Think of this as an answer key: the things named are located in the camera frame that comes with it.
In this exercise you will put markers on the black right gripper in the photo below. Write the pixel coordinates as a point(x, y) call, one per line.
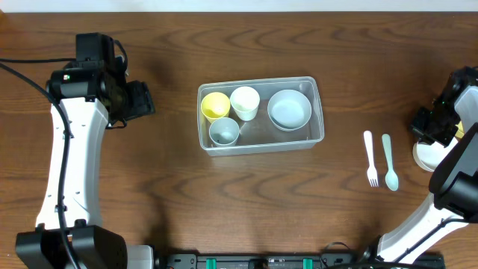
point(428, 125)

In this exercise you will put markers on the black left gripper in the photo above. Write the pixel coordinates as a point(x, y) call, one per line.
point(141, 99)

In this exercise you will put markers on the yellow plastic bowl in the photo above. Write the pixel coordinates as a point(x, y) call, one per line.
point(460, 131)

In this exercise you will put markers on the cream plastic bowl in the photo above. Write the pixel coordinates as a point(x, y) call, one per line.
point(428, 157)

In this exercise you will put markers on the white plastic fork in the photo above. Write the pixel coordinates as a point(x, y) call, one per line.
point(372, 174)

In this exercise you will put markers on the yellow plastic cup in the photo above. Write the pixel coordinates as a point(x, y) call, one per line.
point(215, 105)

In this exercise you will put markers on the grey plastic cup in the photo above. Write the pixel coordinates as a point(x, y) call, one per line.
point(224, 132)

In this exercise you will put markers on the cream plastic cup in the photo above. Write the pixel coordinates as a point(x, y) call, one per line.
point(245, 101)

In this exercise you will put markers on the grey plastic bowl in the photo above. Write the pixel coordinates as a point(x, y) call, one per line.
point(289, 110)

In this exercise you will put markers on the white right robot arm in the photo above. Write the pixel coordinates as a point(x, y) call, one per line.
point(452, 200)

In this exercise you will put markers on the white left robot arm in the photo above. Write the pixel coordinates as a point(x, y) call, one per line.
point(68, 230)

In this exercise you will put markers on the clear plastic container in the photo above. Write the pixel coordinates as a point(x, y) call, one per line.
point(260, 135)

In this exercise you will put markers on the mint green plastic spoon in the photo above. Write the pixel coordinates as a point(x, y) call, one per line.
point(391, 178)

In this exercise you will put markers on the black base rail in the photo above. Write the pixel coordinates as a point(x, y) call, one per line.
point(334, 259)

